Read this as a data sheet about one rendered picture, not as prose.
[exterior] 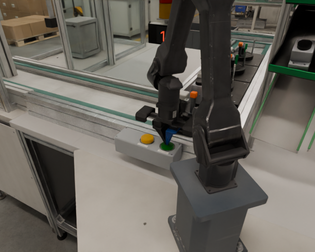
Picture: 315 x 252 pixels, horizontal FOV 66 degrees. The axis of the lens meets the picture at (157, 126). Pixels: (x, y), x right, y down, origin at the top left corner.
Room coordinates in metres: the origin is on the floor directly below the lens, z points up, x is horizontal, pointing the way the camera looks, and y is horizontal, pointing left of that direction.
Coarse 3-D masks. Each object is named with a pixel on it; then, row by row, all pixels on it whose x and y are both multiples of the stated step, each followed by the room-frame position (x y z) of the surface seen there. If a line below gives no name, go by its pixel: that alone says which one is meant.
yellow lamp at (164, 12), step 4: (160, 4) 0.94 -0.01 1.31; (164, 4) 0.94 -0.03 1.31; (168, 4) 0.94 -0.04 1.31; (160, 8) 0.94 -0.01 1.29; (164, 8) 0.94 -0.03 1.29; (168, 8) 0.94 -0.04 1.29; (160, 12) 0.94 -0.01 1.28; (164, 12) 0.94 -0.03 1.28; (168, 12) 0.94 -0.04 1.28; (160, 16) 0.94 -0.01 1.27; (164, 16) 0.94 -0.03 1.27; (168, 16) 0.94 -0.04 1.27
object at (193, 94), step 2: (190, 92) 0.72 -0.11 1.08; (192, 92) 0.72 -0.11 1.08; (194, 92) 0.72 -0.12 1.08; (196, 92) 0.72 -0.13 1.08; (190, 94) 0.72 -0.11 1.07; (192, 94) 0.71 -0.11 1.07; (194, 94) 0.71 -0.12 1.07; (196, 94) 0.72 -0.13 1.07; (190, 96) 0.72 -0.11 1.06; (192, 96) 0.71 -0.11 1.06; (194, 96) 0.71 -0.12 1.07; (196, 96) 0.72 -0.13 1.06; (192, 98) 0.72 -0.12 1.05; (194, 98) 0.71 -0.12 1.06; (192, 100) 0.72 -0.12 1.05; (194, 100) 0.71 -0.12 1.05; (190, 102) 0.72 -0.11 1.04; (192, 102) 0.72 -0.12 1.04; (194, 102) 0.72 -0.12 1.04; (190, 104) 0.72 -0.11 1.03; (192, 104) 0.72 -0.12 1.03; (194, 104) 0.72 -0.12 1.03; (190, 106) 0.72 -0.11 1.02; (192, 106) 0.72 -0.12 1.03; (194, 106) 0.72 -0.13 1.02; (190, 108) 0.72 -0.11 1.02; (192, 108) 0.72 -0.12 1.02; (190, 110) 0.72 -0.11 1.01; (190, 112) 0.72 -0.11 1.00
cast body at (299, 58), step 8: (296, 40) 0.61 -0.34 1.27; (304, 40) 0.58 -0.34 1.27; (312, 40) 0.59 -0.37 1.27; (296, 48) 0.58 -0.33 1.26; (304, 48) 0.57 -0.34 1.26; (312, 48) 0.57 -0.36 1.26; (296, 56) 0.58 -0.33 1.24; (304, 56) 0.57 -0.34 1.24; (288, 64) 0.58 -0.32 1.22; (296, 64) 0.57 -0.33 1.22; (304, 64) 0.57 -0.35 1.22
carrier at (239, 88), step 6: (234, 66) 0.99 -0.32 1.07; (198, 72) 1.12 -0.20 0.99; (198, 78) 1.09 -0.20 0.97; (234, 84) 1.02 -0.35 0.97; (240, 84) 1.02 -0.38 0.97; (246, 84) 1.02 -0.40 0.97; (186, 90) 0.96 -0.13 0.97; (234, 90) 0.96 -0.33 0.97; (240, 90) 0.96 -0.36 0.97; (246, 90) 0.99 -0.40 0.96; (234, 96) 0.90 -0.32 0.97; (240, 96) 0.90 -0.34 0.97; (234, 102) 0.85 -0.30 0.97; (240, 102) 0.88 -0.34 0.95
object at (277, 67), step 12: (300, 12) 0.77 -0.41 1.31; (312, 12) 0.79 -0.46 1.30; (288, 24) 0.69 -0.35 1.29; (300, 24) 0.75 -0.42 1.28; (312, 24) 0.74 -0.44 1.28; (288, 36) 0.71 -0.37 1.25; (300, 36) 0.70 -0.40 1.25; (312, 36) 0.69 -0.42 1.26; (288, 48) 0.67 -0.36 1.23; (276, 60) 0.64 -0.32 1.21; (288, 60) 0.63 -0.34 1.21; (312, 60) 0.61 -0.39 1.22; (276, 72) 0.60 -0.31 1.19; (288, 72) 0.58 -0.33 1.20; (300, 72) 0.56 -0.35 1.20; (312, 72) 0.55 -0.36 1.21
